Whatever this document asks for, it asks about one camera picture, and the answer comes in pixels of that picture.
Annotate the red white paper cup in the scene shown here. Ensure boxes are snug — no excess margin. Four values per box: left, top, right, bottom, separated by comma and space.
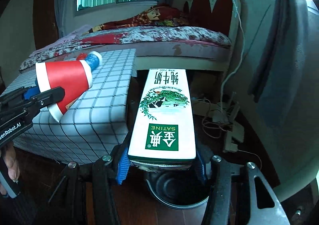
36, 60, 93, 122

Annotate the white grid-pattern tablecloth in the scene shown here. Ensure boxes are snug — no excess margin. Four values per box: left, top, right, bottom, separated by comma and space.
14, 48, 136, 165

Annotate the person's left hand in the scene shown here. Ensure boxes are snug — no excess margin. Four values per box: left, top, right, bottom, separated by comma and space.
1, 141, 20, 182

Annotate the bed with floral sheet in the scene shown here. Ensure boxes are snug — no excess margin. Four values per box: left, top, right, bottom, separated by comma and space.
20, 26, 232, 71

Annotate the white green milk carton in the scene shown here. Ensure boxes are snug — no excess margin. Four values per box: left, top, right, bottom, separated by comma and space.
128, 69, 196, 169

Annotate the white power strip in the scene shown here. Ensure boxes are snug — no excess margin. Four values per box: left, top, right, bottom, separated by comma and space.
191, 99, 245, 153

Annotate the grey blue hanging towel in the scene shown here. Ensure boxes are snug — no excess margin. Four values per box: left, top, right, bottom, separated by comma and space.
248, 0, 308, 127

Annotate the red plastic bag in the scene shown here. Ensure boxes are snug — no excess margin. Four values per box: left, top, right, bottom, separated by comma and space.
76, 53, 88, 60

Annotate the blue patterned paper cup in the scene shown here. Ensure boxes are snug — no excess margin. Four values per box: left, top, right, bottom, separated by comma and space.
84, 51, 103, 71

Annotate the black round trash bin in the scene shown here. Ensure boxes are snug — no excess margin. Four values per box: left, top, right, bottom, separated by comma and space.
144, 168, 210, 209

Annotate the red white heart headboard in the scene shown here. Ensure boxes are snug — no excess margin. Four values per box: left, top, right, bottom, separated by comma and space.
183, 0, 241, 46

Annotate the red patterned blanket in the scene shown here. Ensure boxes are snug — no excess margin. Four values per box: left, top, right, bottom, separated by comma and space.
85, 4, 190, 34

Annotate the dark wooden door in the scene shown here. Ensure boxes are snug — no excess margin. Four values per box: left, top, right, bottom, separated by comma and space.
32, 0, 59, 50

